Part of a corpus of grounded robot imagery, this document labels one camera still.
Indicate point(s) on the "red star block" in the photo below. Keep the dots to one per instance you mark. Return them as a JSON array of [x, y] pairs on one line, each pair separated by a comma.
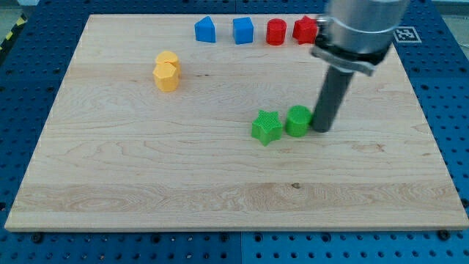
[[305, 30]]

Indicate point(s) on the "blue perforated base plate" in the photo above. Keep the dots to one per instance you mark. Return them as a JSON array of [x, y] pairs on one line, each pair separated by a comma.
[[37, 46]]

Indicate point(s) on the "white fiducial marker tag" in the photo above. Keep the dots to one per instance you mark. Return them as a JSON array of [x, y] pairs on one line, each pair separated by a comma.
[[406, 34]]

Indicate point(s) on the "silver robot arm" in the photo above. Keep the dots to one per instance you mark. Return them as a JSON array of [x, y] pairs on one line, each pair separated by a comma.
[[354, 36]]

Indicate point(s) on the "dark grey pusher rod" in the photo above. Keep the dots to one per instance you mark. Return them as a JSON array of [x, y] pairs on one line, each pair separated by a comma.
[[331, 95]]

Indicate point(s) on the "yellow heart block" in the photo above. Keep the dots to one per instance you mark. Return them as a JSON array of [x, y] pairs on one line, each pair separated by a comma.
[[168, 57]]

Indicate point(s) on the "green star block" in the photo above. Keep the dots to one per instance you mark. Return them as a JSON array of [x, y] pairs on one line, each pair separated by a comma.
[[267, 127]]

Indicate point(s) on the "green cylinder block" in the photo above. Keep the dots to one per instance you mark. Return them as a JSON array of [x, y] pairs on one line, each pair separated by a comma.
[[297, 122]]

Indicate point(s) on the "blue cube block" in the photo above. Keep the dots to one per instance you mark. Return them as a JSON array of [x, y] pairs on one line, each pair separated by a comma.
[[243, 30]]

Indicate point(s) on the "blue triangular prism block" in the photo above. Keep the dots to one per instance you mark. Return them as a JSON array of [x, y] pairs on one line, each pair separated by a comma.
[[205, 30]]

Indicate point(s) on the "wooden board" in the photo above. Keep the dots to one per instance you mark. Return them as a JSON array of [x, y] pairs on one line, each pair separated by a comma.
[[119, 155]]

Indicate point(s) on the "yellow hexagon block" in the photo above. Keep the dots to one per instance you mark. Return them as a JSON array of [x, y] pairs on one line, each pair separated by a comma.
[[166, 77]]

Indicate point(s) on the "red cylinder block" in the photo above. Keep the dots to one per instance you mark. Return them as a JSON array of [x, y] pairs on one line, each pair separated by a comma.
[[276, 31]]

